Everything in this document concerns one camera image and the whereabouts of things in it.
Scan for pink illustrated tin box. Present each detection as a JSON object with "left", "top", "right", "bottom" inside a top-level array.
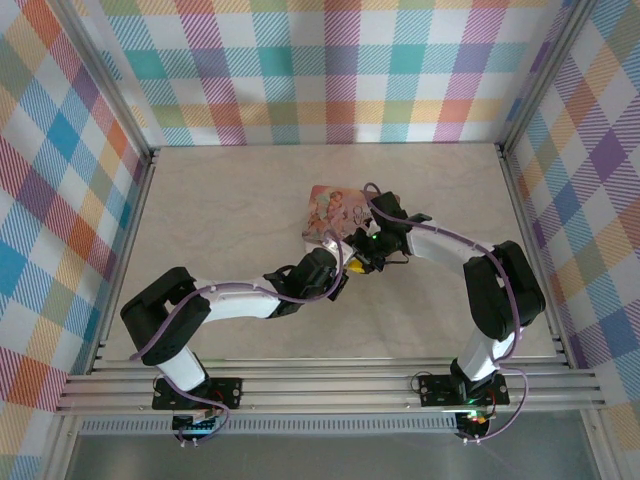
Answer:
[{"left": 301, "top": 183, "right": 401, "bottom": 246}]

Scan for grey slotted cable duct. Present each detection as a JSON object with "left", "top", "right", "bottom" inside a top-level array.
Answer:
[{"left": 79, "top": 412, "right": 459, "bottom": 435}]

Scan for aluminium left side rail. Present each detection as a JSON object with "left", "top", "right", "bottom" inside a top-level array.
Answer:
[{"left": 87, "top": 147, "right": 161, "bottom": 374}]

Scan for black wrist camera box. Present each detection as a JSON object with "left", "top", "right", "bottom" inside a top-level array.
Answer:
[
  {"left": 327, "top": 273, "right": 351, "bottom": 304},
  {"left": 369, "top": 192, "right": 407, "bottom": 226}
]

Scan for aluminium left frame post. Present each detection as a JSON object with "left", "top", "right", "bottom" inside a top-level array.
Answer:
[{"left": 64, "top": 0, "right": 152, "bottom": 157}]

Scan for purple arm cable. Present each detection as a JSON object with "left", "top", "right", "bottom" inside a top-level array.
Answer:
[
  {"left": 363, "top": 182, "right": 531, "bottom": 444},
  {"left": 129, "top": 238, "right": 351, "bottom": 446}
]

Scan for aluminium front frame rails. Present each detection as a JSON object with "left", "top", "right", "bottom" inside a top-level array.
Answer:
[{"left": 57, "top": 357, "right": 604, "bottom": 414}]

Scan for aluminium right frame post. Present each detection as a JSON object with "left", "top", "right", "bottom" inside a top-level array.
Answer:
[{"left": 499, "top": 0, "right": 601, "bottom": 152}]

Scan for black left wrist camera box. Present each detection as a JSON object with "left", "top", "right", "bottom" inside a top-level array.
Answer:
[{"left": 327, "top": 273, "right": 351, "bottom": 304}]

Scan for aluminium rail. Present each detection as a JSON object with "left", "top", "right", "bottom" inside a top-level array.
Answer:
[
  {"left": 87, "top": 147, "right": 161, "bottom": 374},
  {"left": 497, "top": 144, "right": 576, "bottom": 369}
]

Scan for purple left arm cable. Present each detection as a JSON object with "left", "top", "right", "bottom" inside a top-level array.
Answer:
[{"left": 129, "top": 238, "right": 351, "bottom": 446}]

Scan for aluminium right side rail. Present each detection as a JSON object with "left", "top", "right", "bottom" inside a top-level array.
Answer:
[{"left": 497, "top": 144, "right": 576, "bottom": 369}]

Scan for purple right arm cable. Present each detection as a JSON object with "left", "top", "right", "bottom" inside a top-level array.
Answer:
[{"left": 363, "top": 182, "right": 531, "bottom": 444}]

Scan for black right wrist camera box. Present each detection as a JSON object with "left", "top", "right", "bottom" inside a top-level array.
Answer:
[{"left": 369, "top": 192, "right": 407, "bottom": 226}]

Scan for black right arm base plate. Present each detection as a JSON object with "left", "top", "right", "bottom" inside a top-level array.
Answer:
[{"left": 417, "top": 373, "right": 509, "bottom": 407}]

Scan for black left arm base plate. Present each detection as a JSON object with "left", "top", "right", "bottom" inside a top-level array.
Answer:
[{"left": 152, "top": 377, "right": 245, "bottom": 412}]

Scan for aluminium frame post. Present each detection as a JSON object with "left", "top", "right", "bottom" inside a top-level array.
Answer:
[
  {"left": 64, "top": 0, "right": 152, "bottom": 157},
  {"left": 499, "top": 0, "right": 601, "bottom": 152}
]

